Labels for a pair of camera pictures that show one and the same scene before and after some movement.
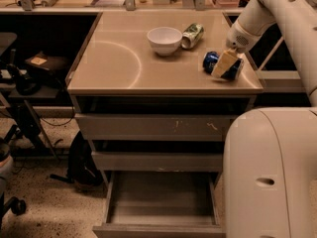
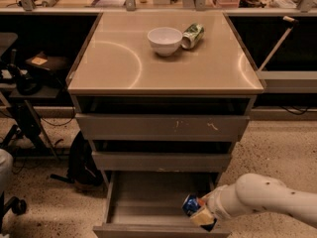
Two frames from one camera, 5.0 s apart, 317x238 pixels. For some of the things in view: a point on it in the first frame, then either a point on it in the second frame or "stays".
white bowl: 164,40 stays
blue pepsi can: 210,59 to 191,204
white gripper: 238,38 to 214,200
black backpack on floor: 81,167 stays
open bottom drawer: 162,204 stays
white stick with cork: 264,63 stays
